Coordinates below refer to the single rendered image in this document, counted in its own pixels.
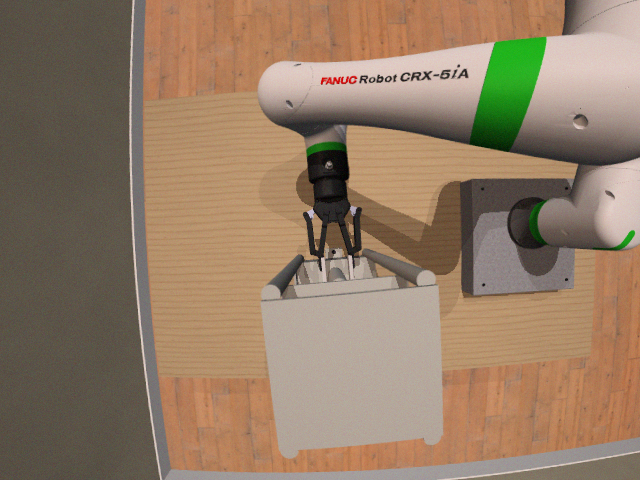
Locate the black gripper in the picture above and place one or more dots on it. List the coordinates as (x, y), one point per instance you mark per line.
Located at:
(332, 205)

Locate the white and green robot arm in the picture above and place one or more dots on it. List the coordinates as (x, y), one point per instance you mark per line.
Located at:
(570, 98)

